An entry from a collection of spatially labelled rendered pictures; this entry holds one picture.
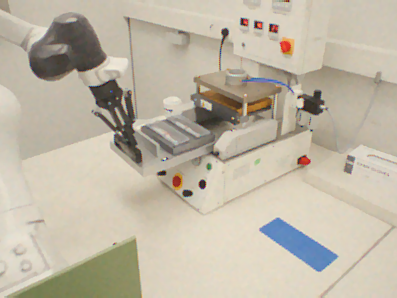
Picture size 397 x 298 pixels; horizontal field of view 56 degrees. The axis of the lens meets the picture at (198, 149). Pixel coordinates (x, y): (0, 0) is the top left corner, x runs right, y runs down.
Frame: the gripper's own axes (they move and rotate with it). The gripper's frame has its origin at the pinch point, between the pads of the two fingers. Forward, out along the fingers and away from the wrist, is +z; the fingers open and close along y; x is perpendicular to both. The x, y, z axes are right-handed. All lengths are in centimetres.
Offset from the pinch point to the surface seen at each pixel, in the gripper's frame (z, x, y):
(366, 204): 44, 48, -48
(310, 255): 36, 50, -18
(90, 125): 74, -146, -17
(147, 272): 21.8, 26.8, 20.5
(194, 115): 17.1, -11.0, -29.0
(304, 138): 35, 17, -56
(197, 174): 23.3, 8.2, -12.5
